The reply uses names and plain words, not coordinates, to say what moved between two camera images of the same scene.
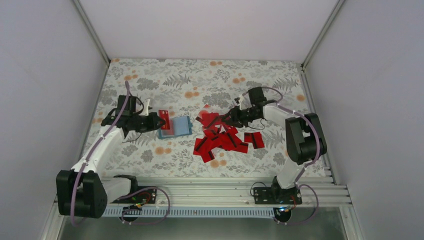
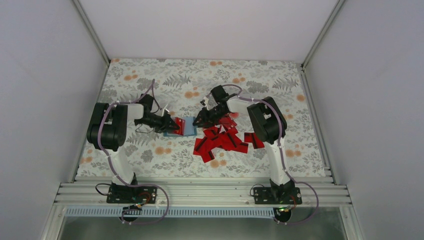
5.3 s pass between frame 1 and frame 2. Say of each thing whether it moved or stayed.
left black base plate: stayed
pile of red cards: stayed
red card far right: stayed
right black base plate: stayed
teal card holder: moved
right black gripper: moved
